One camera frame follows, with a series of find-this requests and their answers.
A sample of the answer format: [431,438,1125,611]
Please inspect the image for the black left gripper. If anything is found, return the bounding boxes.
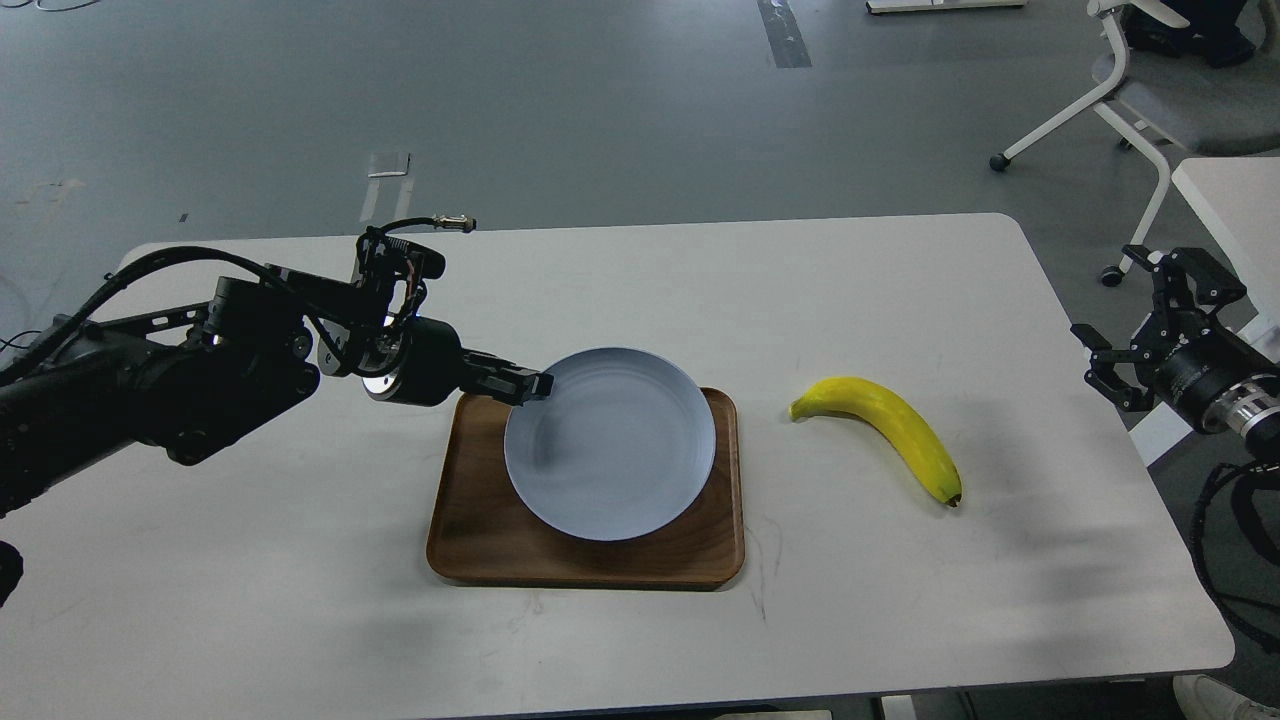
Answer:
[364,316,556,407]

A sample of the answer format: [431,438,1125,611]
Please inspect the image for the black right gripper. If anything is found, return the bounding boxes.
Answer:
[1071,245,1279,436]

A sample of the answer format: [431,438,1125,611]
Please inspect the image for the light blue round plate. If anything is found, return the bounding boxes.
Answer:
[503,347,717,542]

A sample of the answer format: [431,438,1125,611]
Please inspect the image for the yellow banana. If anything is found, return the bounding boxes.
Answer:
[788,375,964,509]

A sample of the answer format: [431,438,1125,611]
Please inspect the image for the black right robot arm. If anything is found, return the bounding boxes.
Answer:
[1071,243,1279,653]

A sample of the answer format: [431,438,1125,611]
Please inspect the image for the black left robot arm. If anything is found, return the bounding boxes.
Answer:
[1,217,553,514]

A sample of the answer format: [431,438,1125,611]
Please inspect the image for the brown wooden tray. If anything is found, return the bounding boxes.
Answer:
[425,388,748,592]

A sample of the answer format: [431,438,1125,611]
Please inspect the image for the white office chair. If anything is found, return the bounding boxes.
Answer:
[989,1,1279,246]

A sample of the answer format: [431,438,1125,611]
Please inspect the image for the white shoe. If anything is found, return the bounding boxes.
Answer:
[1171,674,1279,719]

